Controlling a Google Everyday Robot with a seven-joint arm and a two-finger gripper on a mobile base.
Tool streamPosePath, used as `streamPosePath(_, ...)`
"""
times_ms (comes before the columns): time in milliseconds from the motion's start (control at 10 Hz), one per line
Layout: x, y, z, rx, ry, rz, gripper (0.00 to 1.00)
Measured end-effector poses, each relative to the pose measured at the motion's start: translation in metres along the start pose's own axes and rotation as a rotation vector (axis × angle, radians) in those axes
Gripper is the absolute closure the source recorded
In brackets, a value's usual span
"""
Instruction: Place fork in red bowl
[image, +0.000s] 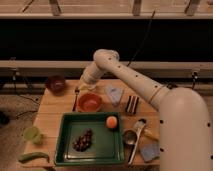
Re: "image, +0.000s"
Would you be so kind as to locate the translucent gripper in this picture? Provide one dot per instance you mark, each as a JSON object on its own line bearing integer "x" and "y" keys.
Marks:
{"x": 85, "y": 86}

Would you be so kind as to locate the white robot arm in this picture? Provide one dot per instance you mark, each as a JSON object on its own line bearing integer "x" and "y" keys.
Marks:
{"x": 186, "y": 127}

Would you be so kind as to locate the red orange bowl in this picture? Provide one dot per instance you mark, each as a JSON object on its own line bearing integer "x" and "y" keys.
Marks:
{"x": 89, "y": 102}

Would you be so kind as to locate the dark maroon bowl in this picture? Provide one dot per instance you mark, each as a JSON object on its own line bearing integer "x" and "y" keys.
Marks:
{"x": 55, "y": 84}

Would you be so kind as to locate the light blue cloth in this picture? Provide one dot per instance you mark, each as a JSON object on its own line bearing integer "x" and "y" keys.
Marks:
{"x": 114, "y": 94}

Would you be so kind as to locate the orange fruit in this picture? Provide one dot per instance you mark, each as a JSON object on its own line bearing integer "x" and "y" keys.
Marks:
{"x": 111, "y": 122}

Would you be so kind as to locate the green plastic tray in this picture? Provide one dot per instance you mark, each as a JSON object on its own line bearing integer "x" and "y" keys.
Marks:
{"x": 107, "y": 144}

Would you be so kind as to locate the black striped block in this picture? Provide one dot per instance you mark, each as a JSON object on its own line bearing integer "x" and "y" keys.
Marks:
{"x": 131, "y": 106}

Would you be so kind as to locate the bunch of dark grapes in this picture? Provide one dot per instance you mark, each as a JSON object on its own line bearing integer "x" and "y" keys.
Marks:
{"x": 83, "y": 142}

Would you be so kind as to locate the silver measuring scoop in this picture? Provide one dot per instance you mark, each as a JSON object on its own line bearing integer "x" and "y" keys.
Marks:
{"x": 130, "y": 138}

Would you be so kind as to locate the green cup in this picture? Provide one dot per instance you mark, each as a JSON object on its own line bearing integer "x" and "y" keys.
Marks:
{"x": 33, "y": 135}

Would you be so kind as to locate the blue sponge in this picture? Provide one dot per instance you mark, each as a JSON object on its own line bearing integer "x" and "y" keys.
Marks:
{"x": 150, "y": 152}

